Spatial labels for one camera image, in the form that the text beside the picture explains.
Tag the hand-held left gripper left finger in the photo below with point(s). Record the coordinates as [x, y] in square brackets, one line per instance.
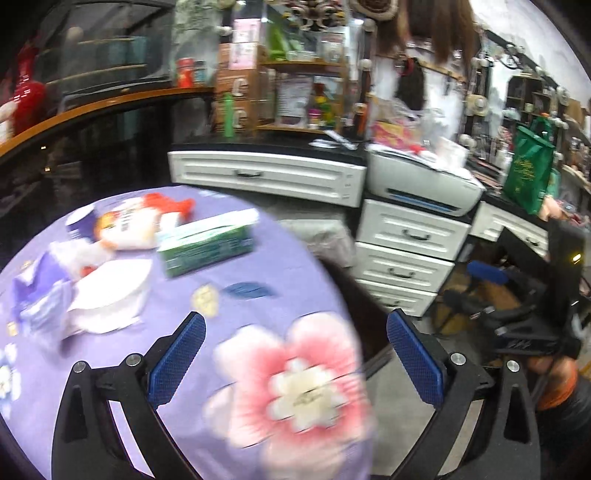
[178, 355]

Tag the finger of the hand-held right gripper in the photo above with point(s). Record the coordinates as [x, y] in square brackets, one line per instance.
[489, 310]
[488, 272]

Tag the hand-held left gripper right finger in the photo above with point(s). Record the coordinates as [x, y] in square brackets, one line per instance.
[415, 364]

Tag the red white snack packet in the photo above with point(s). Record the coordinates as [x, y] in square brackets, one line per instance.
[131, 224]

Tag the white drawer unit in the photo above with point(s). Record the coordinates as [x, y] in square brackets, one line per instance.
[408, 258]

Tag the white round container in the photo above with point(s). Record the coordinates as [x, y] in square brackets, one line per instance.
[111, 295]

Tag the purple floral tablecloth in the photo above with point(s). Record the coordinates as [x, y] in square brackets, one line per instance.
[258, 304]

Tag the green shopping bag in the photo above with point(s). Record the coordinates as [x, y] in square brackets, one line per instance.
[528, 170]

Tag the white printer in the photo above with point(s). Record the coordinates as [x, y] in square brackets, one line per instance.
[425, 182]

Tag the green tissue box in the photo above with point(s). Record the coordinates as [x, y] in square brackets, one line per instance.
[207, 242]

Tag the purple white wrapper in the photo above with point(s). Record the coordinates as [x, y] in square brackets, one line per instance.
[41, 295]

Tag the bin with clear liner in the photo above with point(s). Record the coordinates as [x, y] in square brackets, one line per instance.
[323, 240]

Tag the purple paper cup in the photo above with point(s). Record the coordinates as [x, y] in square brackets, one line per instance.
[81, 224]

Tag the pink packet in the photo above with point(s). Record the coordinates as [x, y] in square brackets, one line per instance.
[392, 134]

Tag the dark hanging wig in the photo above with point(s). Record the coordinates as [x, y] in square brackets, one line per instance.
[410, 85]

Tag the green bottle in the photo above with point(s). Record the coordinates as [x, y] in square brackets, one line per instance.
[228, 115]

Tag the brown hanging wig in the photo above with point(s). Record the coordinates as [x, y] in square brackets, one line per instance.
[443, 27]

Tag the printed brown white packet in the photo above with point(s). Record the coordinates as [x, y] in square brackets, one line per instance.
[294, 98]

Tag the stack of cardboard boxes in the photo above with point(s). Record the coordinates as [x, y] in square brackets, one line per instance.
[238, 92]

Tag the wooden shelf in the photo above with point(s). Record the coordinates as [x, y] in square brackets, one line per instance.
[304, 69]

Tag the red can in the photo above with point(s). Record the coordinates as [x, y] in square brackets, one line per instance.
[185, 73]

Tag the red vase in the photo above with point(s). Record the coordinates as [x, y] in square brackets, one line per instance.
[28, 99]

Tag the green packet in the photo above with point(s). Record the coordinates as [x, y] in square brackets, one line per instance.
[279, 41]

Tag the dark woven wall ornament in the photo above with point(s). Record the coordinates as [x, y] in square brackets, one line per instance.
[374, 7]

